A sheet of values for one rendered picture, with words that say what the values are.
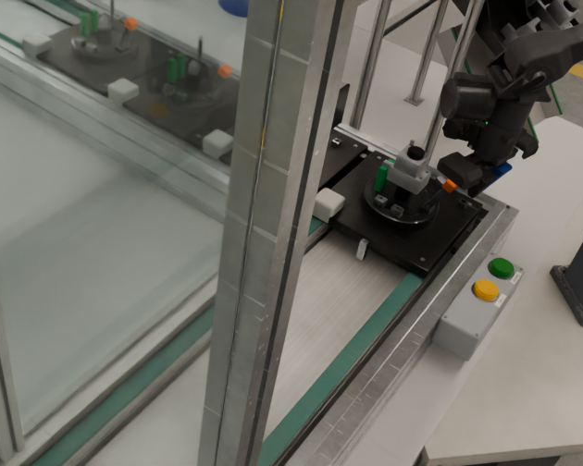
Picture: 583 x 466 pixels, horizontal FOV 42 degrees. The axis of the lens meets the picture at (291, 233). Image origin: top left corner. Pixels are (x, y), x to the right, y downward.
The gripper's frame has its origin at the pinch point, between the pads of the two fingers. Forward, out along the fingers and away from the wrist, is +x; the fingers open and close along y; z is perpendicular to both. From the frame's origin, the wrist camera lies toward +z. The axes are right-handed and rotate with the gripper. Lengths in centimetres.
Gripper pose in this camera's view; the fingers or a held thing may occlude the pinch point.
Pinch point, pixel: (478, 180)
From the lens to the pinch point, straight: 124.7
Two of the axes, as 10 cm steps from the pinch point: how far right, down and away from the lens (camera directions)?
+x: -1.6, 7.0, 6.9
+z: -6.3, -6.1, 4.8
